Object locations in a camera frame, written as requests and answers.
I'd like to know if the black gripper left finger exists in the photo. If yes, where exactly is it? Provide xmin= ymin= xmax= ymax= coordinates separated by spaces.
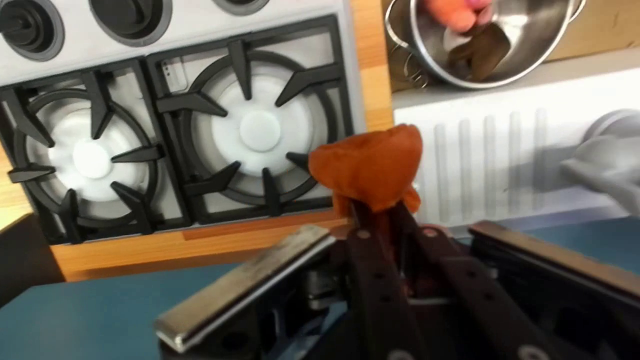
xmin=156 ymin=224 xmax=337 ymax=351

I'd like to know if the wooden counter cabinet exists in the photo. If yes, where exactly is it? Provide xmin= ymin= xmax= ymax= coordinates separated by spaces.
xmin=0 ymin=0 xmax=640 ymax=284

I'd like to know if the pink plush toy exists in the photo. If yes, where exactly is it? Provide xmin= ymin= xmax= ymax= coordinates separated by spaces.
xmin=420 ymin=0 xmax=495 ymax=34

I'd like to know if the teal planter box left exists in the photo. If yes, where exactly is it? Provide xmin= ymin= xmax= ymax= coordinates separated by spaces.
xmin=0 ymin=218 xmax=640 ymax=360

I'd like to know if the orange plush toy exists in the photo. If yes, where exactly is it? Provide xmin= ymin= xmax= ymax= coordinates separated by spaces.
xmin=308 ymin=123 xmax=423 ymax=216

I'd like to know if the brown white plush toy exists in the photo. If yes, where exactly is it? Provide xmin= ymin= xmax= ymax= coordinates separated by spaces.
xmin=447 ymin=22 xmax=513 ymax=82

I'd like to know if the grey toy stove top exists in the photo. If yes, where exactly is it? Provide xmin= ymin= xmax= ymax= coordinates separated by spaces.
xmin=0 ymin=0 xmax=369 ymax=246

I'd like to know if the grey sink faucet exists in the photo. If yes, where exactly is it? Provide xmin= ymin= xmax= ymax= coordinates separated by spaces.
xmin=534 ymin=108 xmax=640 ymax=216

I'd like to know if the white sink basin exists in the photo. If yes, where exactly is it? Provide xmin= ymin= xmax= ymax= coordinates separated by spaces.
xmin=392 ymin=47 xmax=640 ymax=227

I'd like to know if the steel pot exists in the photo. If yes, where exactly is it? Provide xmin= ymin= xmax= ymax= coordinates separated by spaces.
xmin=384 ymin=0 xmax=589 ymax=89

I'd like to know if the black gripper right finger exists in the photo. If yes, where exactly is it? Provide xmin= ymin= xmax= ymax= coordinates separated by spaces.
xmin=468 ymin=222 xmax=640 ymax=305

